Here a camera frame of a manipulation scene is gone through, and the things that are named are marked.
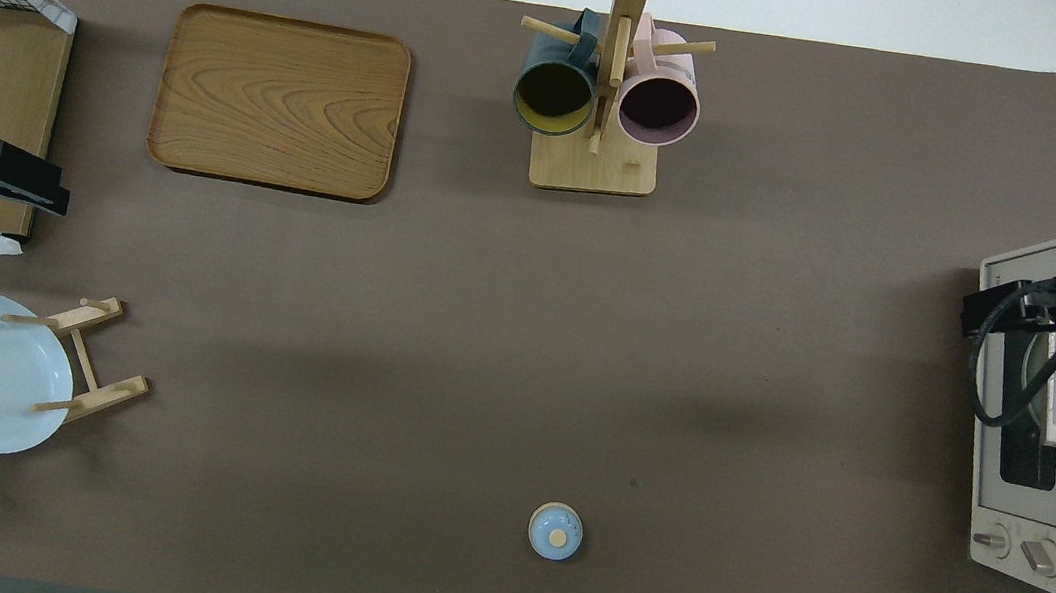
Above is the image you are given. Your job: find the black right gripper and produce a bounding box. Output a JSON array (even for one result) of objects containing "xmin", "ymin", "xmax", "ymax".
[{"xmin": 958, "ymin": 258, "xmax": 1056, "ymax": 349}]

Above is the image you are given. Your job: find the glass oven door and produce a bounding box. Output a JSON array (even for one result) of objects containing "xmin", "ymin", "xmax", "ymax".
[{"xmin": 964, "ymin": 248, "xmax": 1056, "ymax": 532}]

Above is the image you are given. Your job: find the oven control knob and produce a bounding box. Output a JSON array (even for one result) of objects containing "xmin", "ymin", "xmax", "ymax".
[
  {"xmin": 970, "ymin": 525, "xmax": 1012, "ymax": 558},
  {"xmin": 1018, "ymin": 537, "xmax": 1056, "ymax": 579}
]

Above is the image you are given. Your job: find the brown table mat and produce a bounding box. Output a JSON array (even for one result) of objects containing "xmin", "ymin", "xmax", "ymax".
[{"xmin": 0, "ymin": 0, "xmax": 1056, "ymax": 593}]

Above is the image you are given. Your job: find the wooden plate rack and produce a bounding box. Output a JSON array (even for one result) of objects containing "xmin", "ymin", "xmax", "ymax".
[{"xmin": 0, "ymin": 283, "xmax": 160, "ymax": 496}]

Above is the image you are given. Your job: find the wooden serving tray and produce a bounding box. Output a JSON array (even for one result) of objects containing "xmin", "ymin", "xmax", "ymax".
[{"xmin": 142, "ymin": 0, "xmax": 417, "ymax": 207}]

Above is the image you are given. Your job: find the pink mug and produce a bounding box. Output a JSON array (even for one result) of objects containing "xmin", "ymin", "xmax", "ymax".
[{"xmin": 613, "ymin": 11, "xmax": 713, "ymax": 153}]

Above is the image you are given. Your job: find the wooden mug tree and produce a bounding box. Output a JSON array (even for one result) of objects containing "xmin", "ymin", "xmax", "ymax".
[{"xmin": 501, "ymin": 0, "xmax": 724, "ymax": 208}]

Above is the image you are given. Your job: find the dark teal mug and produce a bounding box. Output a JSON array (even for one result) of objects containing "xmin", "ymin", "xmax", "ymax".
[{"xmin": 508, "ymin": 1, "xmax": 608, "ymax": 142}]

